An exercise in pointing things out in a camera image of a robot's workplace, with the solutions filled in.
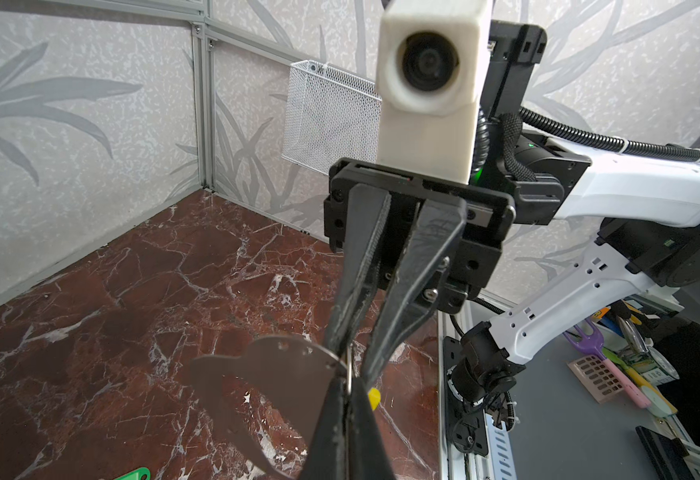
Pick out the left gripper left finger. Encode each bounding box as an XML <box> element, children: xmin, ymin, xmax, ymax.
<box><xmin>303</xmin><ymin>376</ymin><xmax>348</xmax><ymax>480</ymax></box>

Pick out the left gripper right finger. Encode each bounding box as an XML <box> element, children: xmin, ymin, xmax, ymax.
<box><xmin>346</xmin><ymin>377</ymin><xmax>396</xmax><ymax>480</ymax></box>

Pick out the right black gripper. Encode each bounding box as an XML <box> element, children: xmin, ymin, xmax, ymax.
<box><xmin>323</xmin><ymin>158</ymin><xmax>516</xmax><ymax>387</ymax></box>

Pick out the grey metal carabiner plate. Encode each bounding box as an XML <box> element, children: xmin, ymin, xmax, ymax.
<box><xmin>184</xmin><ymin>335</ymin><xmax>348</xmax><ymax>479</ymax></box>

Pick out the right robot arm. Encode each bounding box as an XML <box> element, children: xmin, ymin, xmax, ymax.
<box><xmin>324</xmin><ymin>12</ymin><xmax>700</xmax><ymax>405</ymax></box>

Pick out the key with green tag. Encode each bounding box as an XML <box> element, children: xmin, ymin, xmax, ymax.
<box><xmin>115</xmin><ymin>467</ymin><xmax>151</xmax><ymax>480</ymax></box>

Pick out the purple plastic tool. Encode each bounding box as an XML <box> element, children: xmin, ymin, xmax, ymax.
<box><xmin>563</xmin><ymin>317</ymin><xmax>607</xmax><ymax>361</ymax></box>

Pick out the aluminium mounting rail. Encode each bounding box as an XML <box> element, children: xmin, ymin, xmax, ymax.
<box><xmin>438</xmin><ymin>299</ymin><xmax>524</xmax><ymax>479</ymax></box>

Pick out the white wire mesh basket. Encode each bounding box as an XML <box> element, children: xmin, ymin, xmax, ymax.
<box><xmin>282</xmin><ymin>60</ymin><xmax>382</xmax><ymax>174</ymax></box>

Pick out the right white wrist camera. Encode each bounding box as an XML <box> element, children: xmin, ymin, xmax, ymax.
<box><xmin>376</xmin><ymin>0</ymin><xmax>493</xmax><ymax>184</ymax></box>

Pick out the aluminium frame corner post right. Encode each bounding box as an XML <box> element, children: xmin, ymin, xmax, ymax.
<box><xmin>191</xmin><ymin>1</ymin><xmax>215</xmax><ymax>191</ymax></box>

